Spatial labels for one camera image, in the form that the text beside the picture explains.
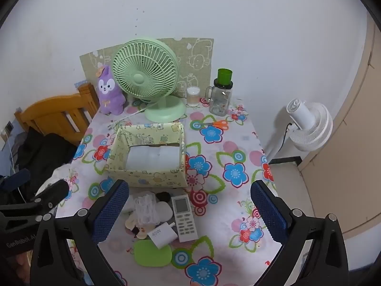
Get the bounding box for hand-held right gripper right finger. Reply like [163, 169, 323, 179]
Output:
[250, 180, 350, 286]

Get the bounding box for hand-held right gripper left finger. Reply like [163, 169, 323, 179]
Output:
[30, 179, 130, 286]

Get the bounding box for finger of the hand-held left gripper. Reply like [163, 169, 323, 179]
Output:
[0, 179, 70, 233]
[0, 168, 31, 193]

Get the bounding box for beige round compact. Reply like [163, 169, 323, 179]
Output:
[124, 214, 148, 240]

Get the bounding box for yellow printed storage box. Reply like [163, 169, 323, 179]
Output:
[105, 121, 188, 189]

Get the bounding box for white round puff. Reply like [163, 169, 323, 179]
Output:
[155, 201, 174, 222]

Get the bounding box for white charger adapter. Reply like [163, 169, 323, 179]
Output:
[147, 222, 176, 249]

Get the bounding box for green rounded case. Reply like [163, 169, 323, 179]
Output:
[133, 240, 173, 267]

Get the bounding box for white remote control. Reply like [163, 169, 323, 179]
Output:
[171, 194, 199, 243]

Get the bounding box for dark clothes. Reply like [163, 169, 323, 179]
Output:
[13, 127, 79, 185]

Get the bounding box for white standing fan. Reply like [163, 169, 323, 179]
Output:
[286, 98, 333, 152]

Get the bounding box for beige cabinet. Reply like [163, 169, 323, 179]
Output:
[299, 15, 381, 239]

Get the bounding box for purple plush rabbit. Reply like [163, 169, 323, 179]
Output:
[96, 65, 125, 116]

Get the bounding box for glass jar with green lid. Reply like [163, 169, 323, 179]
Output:
[206, 68, 233, 116]

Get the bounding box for green desk fan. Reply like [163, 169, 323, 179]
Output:
[112, 39, 187, 123]

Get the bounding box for cotton swab container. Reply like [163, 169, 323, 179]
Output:
[186, 86, 201, 107]

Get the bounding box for black power cable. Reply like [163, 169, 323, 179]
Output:
[266, 122, 294, 158]

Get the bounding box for white fan cable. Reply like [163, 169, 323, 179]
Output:
[108, 101, 158, 132]

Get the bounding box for orange handled scissors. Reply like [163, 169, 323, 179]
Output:
[199, 120, 229, 131]

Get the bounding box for beige printed wall mat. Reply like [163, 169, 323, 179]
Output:
[80, 37, 214, 100]

